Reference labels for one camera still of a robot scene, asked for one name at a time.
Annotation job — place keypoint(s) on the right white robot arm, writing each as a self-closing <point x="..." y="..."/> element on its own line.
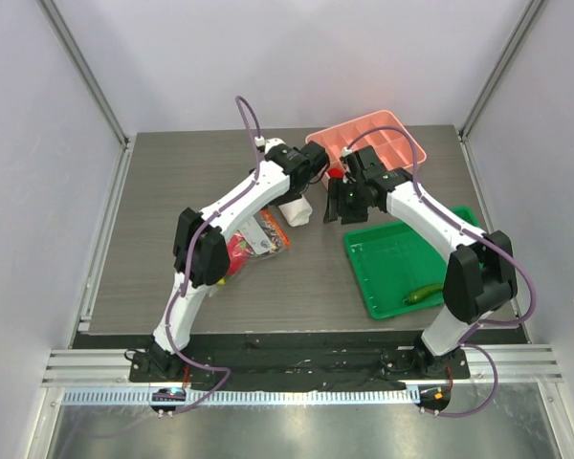
<point x="480" y="275"/>

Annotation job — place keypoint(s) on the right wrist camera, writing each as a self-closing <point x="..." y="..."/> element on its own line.
<point x="350" y="165"/>

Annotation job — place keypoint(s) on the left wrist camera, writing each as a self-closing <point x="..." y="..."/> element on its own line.
<point x="263" y="145"/>

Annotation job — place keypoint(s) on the green plastic tray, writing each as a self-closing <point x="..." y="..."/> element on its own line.
<point x="389" y="261"/>

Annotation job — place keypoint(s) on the rolled white towel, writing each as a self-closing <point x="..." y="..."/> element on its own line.
<point x="296" y="213"/>

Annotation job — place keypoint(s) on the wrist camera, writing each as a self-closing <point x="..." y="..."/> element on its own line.
<point x="350" y="165"/>
<point x="263" y="145"/>

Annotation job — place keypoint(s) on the pink compartment tray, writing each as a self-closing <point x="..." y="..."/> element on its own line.
<point x="392" y="148"/>

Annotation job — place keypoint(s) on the green fake chili pepper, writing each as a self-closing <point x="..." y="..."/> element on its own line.
<point x="421" y="294"/>

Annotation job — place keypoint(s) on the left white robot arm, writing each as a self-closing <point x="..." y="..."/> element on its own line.
<point x="201" y="253"/>

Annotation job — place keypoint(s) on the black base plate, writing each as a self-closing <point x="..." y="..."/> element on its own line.
<point x="259" y="359"/>

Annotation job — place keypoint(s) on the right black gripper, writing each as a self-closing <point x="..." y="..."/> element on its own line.
<point x="342" y="202"/>

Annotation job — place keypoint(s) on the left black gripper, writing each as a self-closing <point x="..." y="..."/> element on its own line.
<point x="285" y="199"/>

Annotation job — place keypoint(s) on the clear orange zip top bag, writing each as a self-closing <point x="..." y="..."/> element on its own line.
<point x="264" y="235"/>

